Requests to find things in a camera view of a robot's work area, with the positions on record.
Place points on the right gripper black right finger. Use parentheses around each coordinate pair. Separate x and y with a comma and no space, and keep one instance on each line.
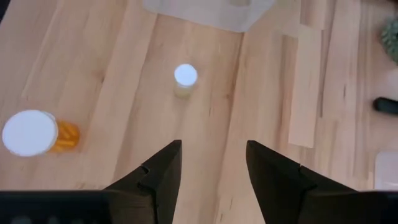
(273,180)

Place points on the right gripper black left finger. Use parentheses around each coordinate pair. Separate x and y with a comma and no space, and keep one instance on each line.
(161,180)

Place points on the small pale yellow pill bottle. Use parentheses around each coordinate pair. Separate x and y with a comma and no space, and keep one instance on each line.
(185,76)

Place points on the orange pill bottle white cap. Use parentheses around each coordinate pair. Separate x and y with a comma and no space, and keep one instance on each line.
(29,133)

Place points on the clear plastic bin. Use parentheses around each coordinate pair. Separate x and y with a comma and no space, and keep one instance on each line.
(205,14)
(387,171)

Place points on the small black flat object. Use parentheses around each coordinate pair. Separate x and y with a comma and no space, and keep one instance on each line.
(387,105)

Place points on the green potted succulent plant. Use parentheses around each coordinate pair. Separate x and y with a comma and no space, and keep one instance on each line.
(391,39)

